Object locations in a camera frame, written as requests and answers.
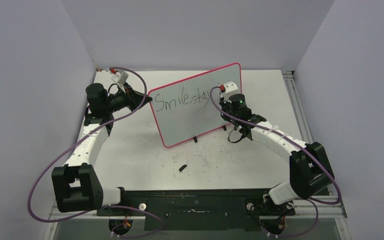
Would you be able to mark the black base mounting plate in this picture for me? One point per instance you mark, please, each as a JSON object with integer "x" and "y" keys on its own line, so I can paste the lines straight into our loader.
{"x": 208, "y": 210}

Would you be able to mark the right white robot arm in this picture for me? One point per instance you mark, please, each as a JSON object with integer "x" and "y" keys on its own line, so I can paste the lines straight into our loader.
{"x": 309, "y": 167}

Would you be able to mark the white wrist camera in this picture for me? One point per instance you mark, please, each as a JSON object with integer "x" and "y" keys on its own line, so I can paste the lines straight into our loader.
{"x": 228, "y": 89}
{"x": 119, "y": 77}

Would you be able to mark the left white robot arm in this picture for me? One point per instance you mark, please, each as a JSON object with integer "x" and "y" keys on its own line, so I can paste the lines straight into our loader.
{"x": 76, "y": 184}

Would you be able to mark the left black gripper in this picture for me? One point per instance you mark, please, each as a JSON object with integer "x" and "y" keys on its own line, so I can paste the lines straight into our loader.
{"x": 133, "y": 98}

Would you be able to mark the pink framed whiteboard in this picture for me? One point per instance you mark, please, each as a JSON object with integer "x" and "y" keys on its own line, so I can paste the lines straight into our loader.
{"x": 183, "y": 109}

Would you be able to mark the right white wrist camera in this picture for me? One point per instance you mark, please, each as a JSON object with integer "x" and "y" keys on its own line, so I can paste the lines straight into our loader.
{"x": 228, "y": 89}

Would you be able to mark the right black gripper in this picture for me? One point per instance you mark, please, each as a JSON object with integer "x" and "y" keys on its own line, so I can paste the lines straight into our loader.
{"x": 224, "y": 104}

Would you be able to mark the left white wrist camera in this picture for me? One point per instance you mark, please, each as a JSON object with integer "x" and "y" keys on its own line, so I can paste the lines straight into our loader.
{"x": 119, "y": 77}

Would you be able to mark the aluminium rail frame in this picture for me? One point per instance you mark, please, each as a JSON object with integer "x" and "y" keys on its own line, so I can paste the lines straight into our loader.
{"x": 134, "y": 158}

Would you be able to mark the black marker cap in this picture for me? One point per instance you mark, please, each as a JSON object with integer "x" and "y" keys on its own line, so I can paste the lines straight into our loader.
{"x": 182, "y": 167}

